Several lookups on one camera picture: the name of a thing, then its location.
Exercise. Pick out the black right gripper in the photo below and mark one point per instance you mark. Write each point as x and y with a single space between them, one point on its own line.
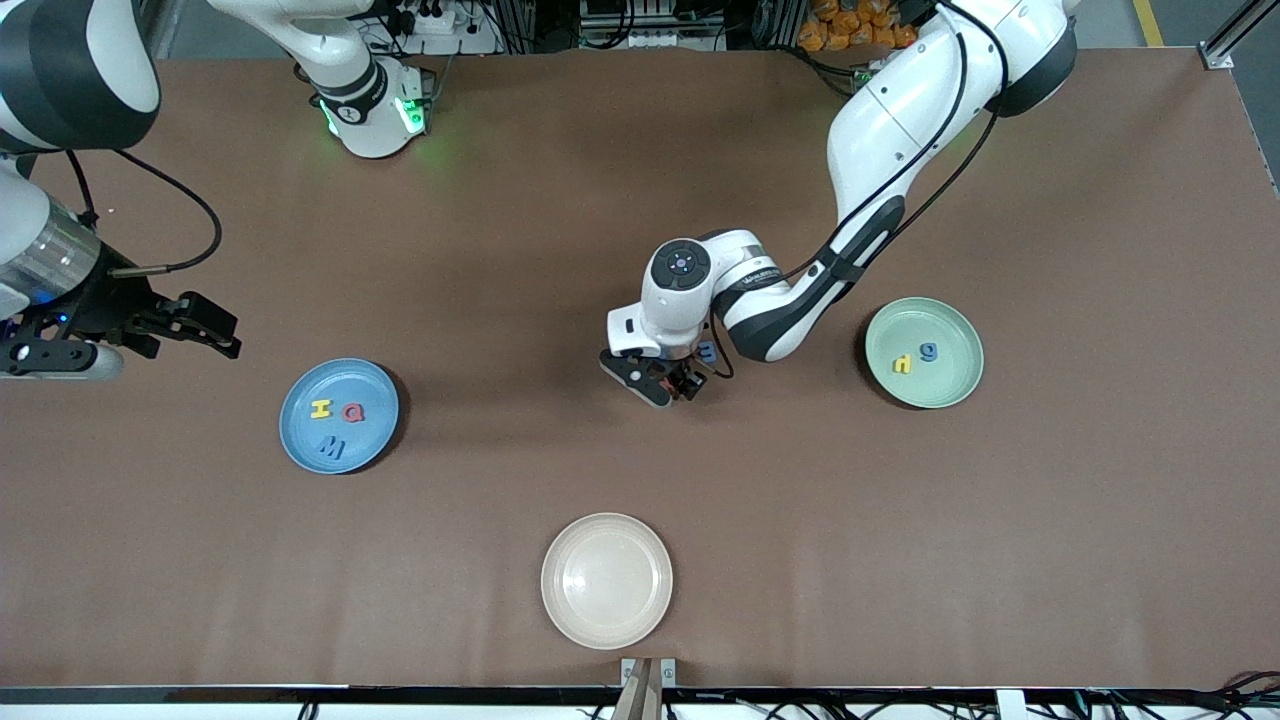
98 304

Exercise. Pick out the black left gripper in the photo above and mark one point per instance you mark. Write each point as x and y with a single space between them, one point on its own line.
686 377

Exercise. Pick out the yellow uppercase letter H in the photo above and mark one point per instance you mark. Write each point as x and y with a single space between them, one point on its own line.
320 409

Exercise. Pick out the pink letter Q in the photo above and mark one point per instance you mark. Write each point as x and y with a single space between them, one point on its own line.
347 412

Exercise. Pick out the blue uppercase letter M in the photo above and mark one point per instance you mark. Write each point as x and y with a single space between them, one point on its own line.
331 448

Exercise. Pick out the yellow lowercase letter h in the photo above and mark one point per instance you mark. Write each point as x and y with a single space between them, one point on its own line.
902 365

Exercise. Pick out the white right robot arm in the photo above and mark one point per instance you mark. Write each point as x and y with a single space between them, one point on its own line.
80 70

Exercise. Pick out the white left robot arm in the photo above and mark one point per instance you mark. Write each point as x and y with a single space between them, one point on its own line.
890 120

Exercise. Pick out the blue plate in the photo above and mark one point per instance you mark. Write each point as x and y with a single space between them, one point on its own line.
338 460

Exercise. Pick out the beige plate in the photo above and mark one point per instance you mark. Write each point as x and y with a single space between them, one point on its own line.
606 580

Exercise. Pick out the green plate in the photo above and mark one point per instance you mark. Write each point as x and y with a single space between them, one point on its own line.
940 385

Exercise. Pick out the orange bagged goods pile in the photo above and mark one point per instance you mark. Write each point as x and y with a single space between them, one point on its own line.
850 30

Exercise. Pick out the white power strip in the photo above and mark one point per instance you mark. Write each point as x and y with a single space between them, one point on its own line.
430 20

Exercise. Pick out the white paper tag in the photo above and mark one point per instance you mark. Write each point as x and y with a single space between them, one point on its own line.
1010 705

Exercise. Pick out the grey metal mounting bracket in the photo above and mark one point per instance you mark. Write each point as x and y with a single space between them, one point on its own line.
628 665

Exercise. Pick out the aluminium frame strut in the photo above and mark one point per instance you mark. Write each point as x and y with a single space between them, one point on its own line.
1245 22
165 25

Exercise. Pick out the brown tapered post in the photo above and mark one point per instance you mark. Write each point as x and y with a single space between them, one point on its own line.
645 700

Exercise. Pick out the metal table corner bracket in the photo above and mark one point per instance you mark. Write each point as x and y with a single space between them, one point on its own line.
1218 58

